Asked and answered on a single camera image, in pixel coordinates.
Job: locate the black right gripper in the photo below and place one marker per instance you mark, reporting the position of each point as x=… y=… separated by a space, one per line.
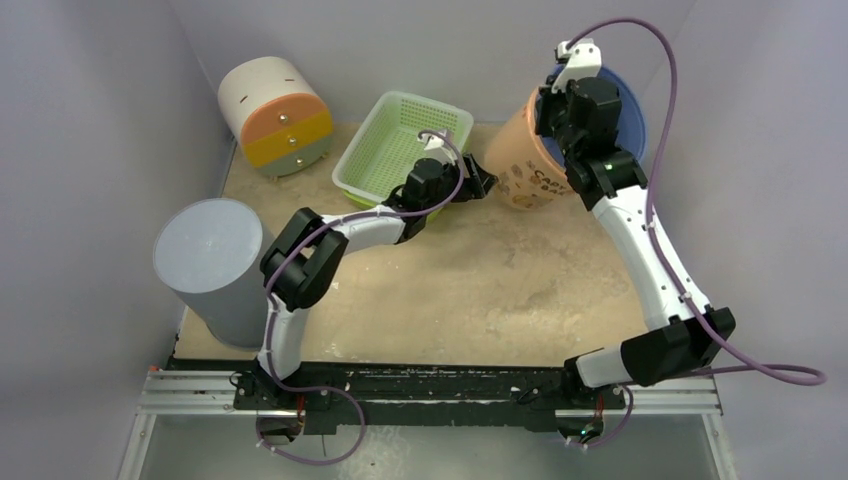
x=553 y=110

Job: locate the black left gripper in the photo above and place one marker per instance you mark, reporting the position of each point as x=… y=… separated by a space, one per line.
x=475 y=185

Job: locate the orange capybara bucket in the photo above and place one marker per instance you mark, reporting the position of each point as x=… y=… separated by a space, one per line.
x=527 y=176

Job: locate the blue plastic bucket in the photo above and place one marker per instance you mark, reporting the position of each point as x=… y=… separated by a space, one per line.
x=632 y=128

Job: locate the grey plastic bucket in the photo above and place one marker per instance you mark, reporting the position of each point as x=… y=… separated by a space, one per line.
x=208 y=254

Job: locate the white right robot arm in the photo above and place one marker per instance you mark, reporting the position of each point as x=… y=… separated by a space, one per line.
x=614 y=189

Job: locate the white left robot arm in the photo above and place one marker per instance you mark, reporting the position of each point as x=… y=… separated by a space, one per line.
x=300 y=265

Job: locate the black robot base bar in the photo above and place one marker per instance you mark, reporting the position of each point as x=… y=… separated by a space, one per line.
x=328 y=395

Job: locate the green plastic basket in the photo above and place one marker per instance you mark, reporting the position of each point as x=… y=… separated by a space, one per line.
x=386 y=145

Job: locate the white cylindrical drawer cabinet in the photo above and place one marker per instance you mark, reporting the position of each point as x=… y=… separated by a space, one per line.
x=280 y=123

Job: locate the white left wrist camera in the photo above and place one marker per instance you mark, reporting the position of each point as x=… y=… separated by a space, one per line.
x=438 y=145

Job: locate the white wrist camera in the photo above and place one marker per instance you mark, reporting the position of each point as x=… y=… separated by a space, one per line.
x=438 y=145
x=583 y=59

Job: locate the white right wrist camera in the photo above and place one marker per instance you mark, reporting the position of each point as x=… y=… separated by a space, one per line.
x=583 y=59

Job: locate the aluminium frame rail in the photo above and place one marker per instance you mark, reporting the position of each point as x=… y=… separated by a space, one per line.
x=218 y=420

